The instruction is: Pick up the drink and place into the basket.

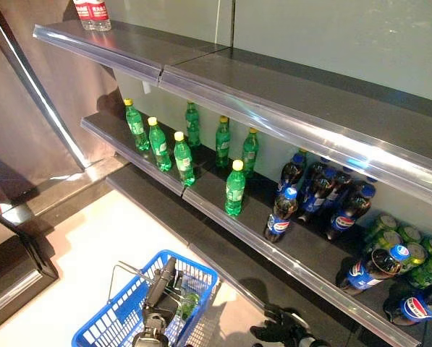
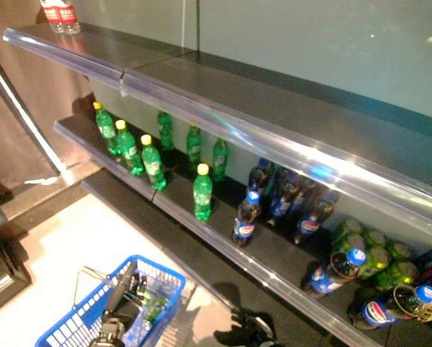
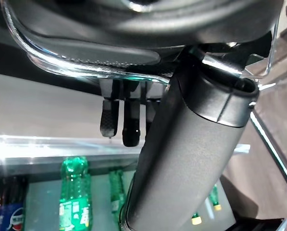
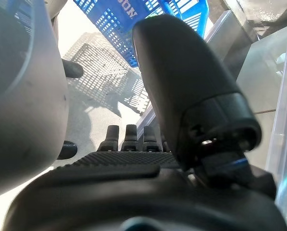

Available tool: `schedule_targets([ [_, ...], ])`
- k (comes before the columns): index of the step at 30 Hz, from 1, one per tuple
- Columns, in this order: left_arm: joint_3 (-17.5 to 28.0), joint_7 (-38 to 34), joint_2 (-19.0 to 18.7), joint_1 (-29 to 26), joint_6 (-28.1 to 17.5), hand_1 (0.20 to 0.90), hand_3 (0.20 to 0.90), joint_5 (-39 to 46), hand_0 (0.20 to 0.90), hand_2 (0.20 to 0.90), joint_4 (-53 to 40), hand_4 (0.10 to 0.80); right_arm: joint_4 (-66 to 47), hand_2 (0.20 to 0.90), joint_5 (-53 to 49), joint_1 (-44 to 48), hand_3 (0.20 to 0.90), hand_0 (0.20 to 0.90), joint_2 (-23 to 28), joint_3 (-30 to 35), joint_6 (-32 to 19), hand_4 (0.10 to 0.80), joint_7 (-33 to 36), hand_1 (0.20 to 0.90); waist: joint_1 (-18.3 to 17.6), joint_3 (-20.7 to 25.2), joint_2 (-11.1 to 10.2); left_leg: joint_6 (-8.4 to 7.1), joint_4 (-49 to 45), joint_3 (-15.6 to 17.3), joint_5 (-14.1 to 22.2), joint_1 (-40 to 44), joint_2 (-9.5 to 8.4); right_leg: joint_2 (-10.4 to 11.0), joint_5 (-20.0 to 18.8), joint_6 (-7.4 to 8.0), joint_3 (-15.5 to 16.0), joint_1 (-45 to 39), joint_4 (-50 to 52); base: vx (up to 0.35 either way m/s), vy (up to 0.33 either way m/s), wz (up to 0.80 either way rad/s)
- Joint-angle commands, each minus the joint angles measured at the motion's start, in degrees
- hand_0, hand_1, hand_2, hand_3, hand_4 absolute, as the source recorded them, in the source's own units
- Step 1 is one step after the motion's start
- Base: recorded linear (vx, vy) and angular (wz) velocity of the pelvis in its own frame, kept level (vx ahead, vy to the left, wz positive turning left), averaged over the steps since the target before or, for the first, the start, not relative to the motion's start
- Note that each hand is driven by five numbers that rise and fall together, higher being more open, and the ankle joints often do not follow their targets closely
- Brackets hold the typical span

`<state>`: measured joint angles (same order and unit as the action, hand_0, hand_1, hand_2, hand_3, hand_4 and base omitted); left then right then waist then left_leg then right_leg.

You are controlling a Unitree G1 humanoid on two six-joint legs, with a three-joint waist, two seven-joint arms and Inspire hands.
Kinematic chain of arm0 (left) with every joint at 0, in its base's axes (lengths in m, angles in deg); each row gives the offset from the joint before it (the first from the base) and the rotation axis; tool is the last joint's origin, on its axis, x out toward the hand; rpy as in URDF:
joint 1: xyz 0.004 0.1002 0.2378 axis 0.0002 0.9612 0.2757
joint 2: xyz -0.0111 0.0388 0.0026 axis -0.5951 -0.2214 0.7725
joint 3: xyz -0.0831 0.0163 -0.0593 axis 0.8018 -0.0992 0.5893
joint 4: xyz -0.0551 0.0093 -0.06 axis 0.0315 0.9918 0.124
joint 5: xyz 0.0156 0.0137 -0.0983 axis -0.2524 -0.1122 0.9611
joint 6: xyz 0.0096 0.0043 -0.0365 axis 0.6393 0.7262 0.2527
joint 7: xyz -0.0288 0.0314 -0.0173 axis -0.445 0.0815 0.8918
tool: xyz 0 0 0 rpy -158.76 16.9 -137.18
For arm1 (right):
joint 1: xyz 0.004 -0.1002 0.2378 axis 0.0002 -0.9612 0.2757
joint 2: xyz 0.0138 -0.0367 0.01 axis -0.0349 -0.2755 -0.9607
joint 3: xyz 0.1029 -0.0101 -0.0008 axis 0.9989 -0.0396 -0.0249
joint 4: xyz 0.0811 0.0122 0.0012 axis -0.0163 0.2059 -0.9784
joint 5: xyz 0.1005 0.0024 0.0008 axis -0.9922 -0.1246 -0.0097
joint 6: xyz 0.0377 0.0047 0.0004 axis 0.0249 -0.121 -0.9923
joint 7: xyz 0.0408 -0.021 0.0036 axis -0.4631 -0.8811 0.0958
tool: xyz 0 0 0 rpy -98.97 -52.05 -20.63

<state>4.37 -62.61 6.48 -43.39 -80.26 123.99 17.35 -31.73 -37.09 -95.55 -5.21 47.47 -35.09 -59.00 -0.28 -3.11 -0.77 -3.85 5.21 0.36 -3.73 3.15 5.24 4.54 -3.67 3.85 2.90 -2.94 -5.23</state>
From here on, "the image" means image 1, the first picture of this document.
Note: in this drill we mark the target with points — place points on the black five-finger right hand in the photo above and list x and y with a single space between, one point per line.
284 325

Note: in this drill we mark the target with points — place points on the black five-finger left hand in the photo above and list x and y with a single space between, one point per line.
161 300

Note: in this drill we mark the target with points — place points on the blue plastic shopping basket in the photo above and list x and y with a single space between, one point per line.
110 318

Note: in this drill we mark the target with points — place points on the dark cola bottle blue label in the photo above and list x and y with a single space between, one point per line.
279 226
311 204
289 173
414 307
360 276
340 188
342 222
315 173

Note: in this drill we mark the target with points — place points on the green bottle in basket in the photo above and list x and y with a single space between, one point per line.
188 305

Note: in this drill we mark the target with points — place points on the dark glossy floor ledge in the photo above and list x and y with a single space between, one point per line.
74 188

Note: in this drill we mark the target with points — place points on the dark glossy cabinet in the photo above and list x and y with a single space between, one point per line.
13 289

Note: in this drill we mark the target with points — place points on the white price tag holder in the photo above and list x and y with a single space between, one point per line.
147 87

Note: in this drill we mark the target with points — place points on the chrome vertical pole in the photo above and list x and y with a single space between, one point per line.
31 79

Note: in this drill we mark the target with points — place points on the clear water bottle red label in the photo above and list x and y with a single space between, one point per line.
100 14
82 12

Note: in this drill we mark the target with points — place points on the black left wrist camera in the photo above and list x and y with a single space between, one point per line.
154 325

